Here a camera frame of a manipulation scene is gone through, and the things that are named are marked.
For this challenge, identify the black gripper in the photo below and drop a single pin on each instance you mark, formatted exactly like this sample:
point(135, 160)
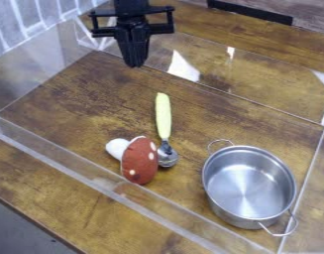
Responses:
point(131, 14)

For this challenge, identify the black bar at back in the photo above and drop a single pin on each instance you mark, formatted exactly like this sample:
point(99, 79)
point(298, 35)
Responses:
point(251, 12)

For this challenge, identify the red plush mushroom toy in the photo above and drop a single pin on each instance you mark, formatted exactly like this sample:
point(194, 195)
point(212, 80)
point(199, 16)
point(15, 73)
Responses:
point(138, 158)

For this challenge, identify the silver metal pot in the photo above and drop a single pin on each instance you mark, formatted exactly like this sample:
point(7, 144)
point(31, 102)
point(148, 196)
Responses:
point(250, 187)

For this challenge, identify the clear acrylic enclosure wall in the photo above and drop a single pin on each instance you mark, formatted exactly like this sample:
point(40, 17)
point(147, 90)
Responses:
point(244, 80)

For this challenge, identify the green handled metal spoon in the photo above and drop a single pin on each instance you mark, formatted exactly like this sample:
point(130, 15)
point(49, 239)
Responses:
point(167, 155)

